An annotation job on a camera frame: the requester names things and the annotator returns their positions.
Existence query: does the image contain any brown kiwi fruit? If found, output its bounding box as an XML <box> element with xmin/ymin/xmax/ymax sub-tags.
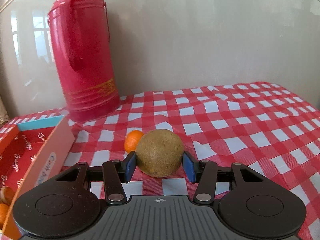
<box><xmin>135</xmin><ymin>129</ymin><xmax>184</xmax><ymax>178</ymax></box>

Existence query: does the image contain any small orange behind kiwi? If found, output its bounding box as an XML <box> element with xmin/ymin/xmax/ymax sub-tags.
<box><xmin>124</xmin><ymin>130</ymin><xmax>144</xmax><ymax>153</ymax></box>

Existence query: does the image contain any red white checkered tablecloth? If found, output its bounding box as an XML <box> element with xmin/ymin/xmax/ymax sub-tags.
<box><xmin>0</xmin><ymin>81</ymin><xmax>320</xmax><ymax>240</ymax></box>

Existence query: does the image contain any colourful cardboard box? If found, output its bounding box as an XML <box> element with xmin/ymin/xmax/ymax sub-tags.
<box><xmin>1</xmin><ymin>115</ymin><xmax>75</xmax><ymax>239</ymax></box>

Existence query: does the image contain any fruit in box upper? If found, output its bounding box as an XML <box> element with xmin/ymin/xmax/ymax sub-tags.
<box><xmin>0</xmin><ymin>186</ymin><xmax>15</xmax><ymax>206</ymax></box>

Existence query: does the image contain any orange in box lower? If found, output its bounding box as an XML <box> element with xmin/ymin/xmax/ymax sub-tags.
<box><xmin>0</xmin><ymin>203</ymin><xmax>9</xmax><ymax>228</ymax></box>

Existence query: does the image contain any beige curtain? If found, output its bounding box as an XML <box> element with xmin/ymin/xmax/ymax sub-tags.
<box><xmin>0</xmin><ymin>98</ymin><xmax>10</xmax><ymax>127</ymax></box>

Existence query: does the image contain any red thermos flask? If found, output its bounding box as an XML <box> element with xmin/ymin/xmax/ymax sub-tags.
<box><xmin>48</xmin><ymin>0</ymin><xmax>120</xmax><ymax>122</ymax></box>

